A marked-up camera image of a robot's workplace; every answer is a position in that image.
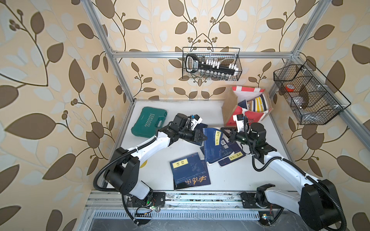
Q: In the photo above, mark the navy book yellow label front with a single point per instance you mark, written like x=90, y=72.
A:
x=186, y=168

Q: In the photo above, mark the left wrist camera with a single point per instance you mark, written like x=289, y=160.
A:
x=194, y=120

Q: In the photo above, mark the green plastic tool case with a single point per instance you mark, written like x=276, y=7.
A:
x=149, y=122

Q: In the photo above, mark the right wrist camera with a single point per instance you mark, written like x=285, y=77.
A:
x=239, y=119

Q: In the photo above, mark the black wire basket wall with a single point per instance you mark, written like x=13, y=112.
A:
x=316, y=99
x=213, y=52

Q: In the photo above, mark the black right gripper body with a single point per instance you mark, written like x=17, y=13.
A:
x=242, y=137

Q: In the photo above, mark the dark book large white characters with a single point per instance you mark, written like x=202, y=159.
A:
x=202, y=179

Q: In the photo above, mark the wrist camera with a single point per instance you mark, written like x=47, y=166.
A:
x=194, y=120
x=239, y=119

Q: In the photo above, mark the yellow tape roll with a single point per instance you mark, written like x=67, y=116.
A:
x=144, y=164

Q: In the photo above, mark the navy book with yellow label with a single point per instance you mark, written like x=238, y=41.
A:
x=200, y=127

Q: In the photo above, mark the yellow cartoon man book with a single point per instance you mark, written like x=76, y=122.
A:
x=260, y=104

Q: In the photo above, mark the black wire basket back wall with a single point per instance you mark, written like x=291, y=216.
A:
x=213, y=52

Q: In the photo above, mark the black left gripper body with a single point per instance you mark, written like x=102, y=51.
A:
x=188, y=134

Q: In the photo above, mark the red and burlap canvas bag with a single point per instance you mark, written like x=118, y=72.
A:
x=236, y=94

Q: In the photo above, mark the black and white large book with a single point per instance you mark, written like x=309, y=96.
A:
x=267, y=102

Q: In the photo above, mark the black wire basket right wall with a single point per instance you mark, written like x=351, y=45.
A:
x=316, y=99

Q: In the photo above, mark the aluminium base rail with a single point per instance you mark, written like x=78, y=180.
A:
x=182, y=205

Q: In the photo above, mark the socket wrench set in basket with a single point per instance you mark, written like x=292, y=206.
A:
x=198, y=64

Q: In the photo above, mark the red tape roll in basket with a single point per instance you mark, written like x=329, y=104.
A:
x=290, y=88

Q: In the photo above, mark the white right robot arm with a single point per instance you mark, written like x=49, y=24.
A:
x=315, y=201

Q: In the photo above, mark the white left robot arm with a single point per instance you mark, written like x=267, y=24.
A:
x=121, y=173

